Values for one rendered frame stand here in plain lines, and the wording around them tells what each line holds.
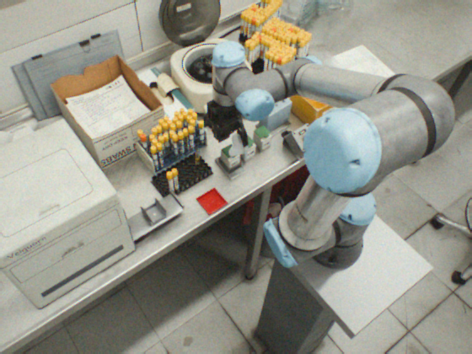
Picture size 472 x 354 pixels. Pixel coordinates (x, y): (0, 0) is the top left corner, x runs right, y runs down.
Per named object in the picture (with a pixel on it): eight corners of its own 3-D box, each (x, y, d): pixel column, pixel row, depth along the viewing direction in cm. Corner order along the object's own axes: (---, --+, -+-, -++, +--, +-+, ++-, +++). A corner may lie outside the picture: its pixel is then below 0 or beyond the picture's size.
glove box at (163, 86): (169, 136, 148) (167, 115, 140) (132, 93, 159) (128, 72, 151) (200, 119, 152) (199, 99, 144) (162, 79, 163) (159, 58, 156)
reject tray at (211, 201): (209, 215, 130) (209, 214, 130) (195, 199, 133) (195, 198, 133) (227, 204, 133) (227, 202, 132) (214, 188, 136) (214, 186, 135)
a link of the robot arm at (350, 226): (375, 234, 112) (393, 206, 100) (329, 256, 108) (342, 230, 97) (345, 197, 118) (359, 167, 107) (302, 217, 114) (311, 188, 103)
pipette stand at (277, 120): (269, 139, 147) (271, 119, 139) (254, 126, 150) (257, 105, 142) (291, 126, 151) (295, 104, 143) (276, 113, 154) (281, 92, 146)
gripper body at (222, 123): (203, 128, 124) (202, 97, 114) (227, 115, 127) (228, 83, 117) (219, 145, 120) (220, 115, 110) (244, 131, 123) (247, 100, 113)
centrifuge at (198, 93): (201, 131, 149) (201, 106, 139) (166, 77, 164) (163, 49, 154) (263, 108, 155) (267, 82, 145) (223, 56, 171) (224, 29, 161)
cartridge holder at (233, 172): (231, 180, 138) (231, 174, 135) (214, 161, 142) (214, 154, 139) (244, 172, 139) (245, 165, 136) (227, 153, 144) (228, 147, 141)
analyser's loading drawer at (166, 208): (121, 250, 121) (118, 242, 117) (109, 233, 124) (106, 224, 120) (185, 211, 129) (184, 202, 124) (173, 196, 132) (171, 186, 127)
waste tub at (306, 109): (311, 131, 149) (317, 111, 141) (286, 107, 156) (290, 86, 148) (341, 115, 154) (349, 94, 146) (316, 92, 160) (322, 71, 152)
